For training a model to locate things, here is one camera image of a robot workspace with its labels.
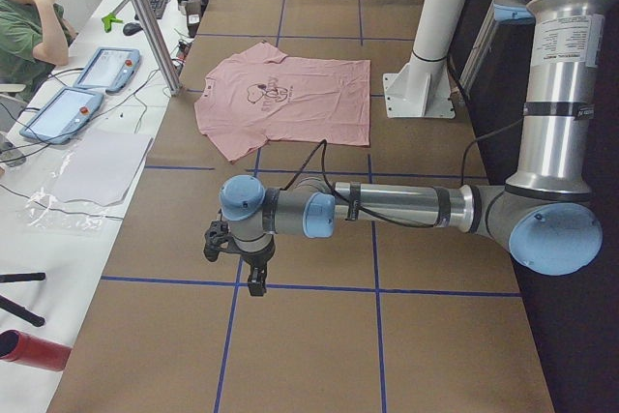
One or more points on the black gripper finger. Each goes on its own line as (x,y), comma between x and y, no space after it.
(253,281)
(261,281)

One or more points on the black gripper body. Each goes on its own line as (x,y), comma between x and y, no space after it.
(254,259)

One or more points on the pink snoopy t-shirt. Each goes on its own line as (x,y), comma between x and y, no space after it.
(263,94)

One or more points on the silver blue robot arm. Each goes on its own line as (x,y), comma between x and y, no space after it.
(540,216)

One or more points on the white paper sheet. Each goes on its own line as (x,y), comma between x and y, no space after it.
(101,167)

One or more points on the clear plastic bag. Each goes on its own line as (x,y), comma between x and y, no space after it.
(43,211)

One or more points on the black tripod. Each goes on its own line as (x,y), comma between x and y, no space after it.
(18,302)

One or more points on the near blue teach pendant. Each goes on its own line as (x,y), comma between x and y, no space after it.
(63,116)

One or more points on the blue teach pendant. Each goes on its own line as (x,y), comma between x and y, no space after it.
(63,116)
(110,69)

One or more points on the far blue teach pendant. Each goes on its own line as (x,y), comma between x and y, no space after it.
(110,69)

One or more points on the red cylinder bottle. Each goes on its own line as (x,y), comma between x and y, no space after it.
(27,350)

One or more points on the black computer mouse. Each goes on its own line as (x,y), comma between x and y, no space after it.
(131,28)

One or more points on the green plastic tool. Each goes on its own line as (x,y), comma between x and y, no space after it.
(110,19)

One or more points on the person in green shirt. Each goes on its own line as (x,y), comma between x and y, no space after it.
(35,39)

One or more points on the white camera mast pedestal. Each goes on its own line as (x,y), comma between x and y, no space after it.
(422,89)

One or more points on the aluminium frame post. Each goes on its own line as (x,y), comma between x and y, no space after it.
(156,42)

